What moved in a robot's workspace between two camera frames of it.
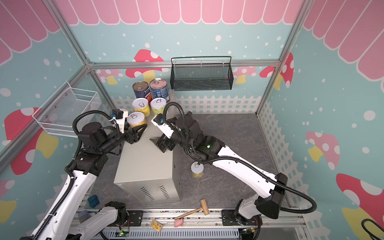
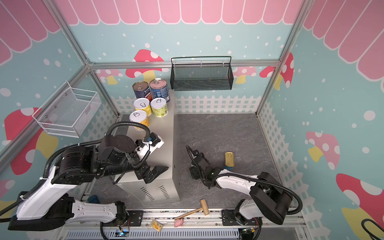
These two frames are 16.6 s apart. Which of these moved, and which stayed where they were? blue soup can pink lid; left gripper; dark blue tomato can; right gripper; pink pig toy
Moved: left gripper; right gripper
Stayed: blue soup can pink lid; pink pig toy; dark blue tomato can
